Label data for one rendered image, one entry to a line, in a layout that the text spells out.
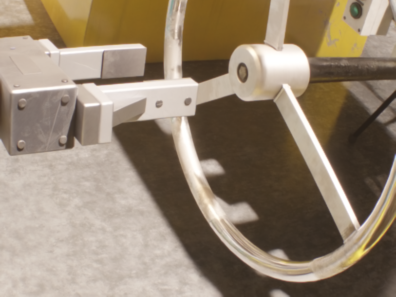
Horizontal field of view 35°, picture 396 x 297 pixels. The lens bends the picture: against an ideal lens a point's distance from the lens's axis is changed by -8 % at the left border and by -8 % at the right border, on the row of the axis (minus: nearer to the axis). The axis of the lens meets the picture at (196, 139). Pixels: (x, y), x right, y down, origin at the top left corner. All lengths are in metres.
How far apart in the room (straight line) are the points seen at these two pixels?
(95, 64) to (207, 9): 1.75
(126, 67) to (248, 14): 1.84
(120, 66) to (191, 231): 1.15
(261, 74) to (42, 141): 0.21
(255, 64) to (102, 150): 1.32
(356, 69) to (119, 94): 0.27
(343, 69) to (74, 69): 0.26
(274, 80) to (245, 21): 1.84
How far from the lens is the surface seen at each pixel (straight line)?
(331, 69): 0.64
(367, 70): 0.68
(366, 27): 1.44
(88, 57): 0.57
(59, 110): 0.45
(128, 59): 0.58
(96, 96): 0.46
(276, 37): 0.60
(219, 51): 2.43
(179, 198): 1.78
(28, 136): 0.45
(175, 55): 0.76
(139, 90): 0.49
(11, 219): 1.63
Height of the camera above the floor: 1.14
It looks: 35 degrees down
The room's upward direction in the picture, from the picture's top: 17 degrees clockwise
